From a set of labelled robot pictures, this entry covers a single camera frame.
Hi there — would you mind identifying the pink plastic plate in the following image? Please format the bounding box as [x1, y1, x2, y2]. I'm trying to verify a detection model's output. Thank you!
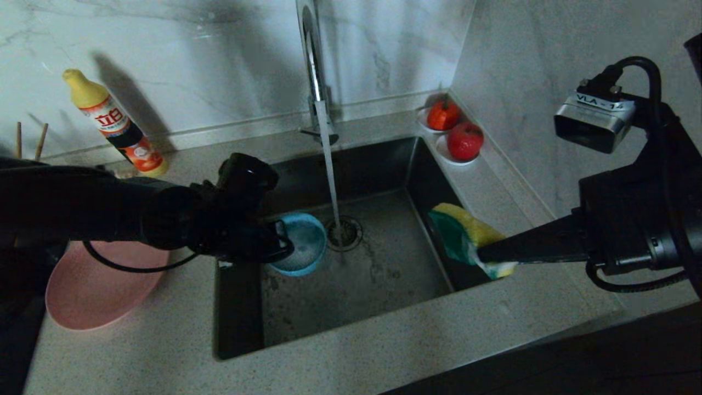
[46, 241, 171, 330]

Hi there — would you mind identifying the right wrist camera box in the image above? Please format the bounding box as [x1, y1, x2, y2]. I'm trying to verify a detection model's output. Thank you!
[554, 91, 637, 154]

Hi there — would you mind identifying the red toy apple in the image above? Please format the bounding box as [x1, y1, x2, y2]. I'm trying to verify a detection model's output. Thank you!
[447, 122, 484, 161]

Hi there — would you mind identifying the stainless steel sink basin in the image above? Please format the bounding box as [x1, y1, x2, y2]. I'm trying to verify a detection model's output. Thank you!
[217, 137, 504, 360]

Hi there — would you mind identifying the round metal drain strainer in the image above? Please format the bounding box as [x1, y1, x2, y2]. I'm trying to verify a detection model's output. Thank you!
[326, 216, 364, 252]

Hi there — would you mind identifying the orange dish soap bottle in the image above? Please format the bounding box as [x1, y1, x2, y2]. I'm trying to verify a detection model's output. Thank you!
[61, 69, 168, 176]

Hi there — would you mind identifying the teal plastic bowl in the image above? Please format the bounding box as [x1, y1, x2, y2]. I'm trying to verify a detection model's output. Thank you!
[269, 213, 328, 277]

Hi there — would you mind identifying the chrome sink faucet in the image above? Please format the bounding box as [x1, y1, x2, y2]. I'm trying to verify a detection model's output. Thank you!
[295, 0, 339, 148]

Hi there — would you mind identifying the orange-red toy tomato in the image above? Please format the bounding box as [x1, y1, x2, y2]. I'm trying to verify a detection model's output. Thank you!
[426, 98, 461, 132]

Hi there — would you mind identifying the yellow green sponge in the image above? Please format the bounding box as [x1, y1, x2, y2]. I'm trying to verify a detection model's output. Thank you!
[428, 203, 518, 280]

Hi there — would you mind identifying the small white round dish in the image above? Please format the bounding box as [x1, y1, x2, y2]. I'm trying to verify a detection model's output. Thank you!
[418, 108, 458, 136]
[435, 135, 479, 167]

